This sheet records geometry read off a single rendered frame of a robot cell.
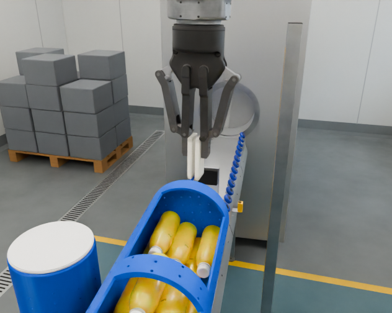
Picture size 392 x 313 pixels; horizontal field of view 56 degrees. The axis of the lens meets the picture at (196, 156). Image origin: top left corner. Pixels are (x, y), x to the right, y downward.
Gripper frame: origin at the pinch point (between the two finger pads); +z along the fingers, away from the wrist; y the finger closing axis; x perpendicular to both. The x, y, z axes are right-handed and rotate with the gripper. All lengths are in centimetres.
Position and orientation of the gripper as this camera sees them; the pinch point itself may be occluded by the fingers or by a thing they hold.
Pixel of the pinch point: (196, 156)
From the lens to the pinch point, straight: 59.9
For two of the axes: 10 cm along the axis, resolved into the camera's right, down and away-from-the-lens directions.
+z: -0.2, 9.3, 3.7
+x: 3.0, -3.5, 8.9
